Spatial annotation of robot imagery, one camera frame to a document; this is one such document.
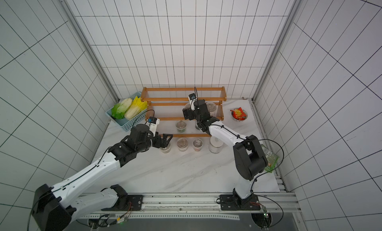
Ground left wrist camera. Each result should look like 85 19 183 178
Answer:
147 116 160 134

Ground large white labelled jar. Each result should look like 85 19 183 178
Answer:
209 136 224 154

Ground red snack packet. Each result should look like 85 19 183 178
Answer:
230 108 247 121

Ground aluminium mounting rail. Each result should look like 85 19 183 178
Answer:
97 192 301 214

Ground wooden three-tier shelf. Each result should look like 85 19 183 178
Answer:
141 87 227 137

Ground green snack bag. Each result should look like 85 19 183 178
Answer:
261 144 279 173

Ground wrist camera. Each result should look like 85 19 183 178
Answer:
189 93 198 111
147 116 160 134

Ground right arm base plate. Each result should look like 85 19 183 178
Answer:
216 194 261 211

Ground green label seed jar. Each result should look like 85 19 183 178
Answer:
176 120 187 133

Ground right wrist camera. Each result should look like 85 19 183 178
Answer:
189 93 198 111

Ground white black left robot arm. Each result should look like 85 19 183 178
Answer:
29 124 173 231

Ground light blue plastic basket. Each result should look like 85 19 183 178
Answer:
106 92 147 131

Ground red label seed jar top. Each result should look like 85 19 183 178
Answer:
177 137 189 152

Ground small red label seed jar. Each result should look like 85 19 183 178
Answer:
193 138 204 151

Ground green napa cabbage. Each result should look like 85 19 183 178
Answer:
111 98 133 119

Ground yellow napa cabbage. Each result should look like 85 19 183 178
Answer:
124 96 148 120

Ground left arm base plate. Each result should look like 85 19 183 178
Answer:
102 195 144 212

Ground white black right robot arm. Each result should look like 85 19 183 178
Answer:
183 94 268 202

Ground yellow label seed jar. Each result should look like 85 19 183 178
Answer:
160 143 171 154

